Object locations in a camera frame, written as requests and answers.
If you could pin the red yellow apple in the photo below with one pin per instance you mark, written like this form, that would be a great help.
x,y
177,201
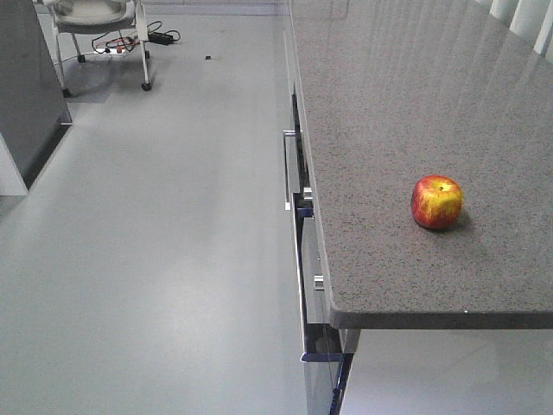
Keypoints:
x,y
436,202

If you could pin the grey stone kitchen counter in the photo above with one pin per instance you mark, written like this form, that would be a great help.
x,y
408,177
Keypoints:
x,y
439,321

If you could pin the black power adapter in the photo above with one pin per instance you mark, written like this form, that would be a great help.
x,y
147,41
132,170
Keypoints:
x,y
161,38

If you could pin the white power strip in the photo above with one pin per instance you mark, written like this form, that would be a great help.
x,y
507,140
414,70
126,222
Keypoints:
x,y
114,51

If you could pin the grey cabinet block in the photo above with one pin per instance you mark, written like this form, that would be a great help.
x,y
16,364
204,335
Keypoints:
x,y
34,113

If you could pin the white rolling chair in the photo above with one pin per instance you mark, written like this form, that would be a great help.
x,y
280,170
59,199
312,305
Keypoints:
x,y
96,18

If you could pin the chrome cabinet handle bar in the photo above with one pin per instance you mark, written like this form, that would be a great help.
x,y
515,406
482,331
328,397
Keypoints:
x,y
291,175

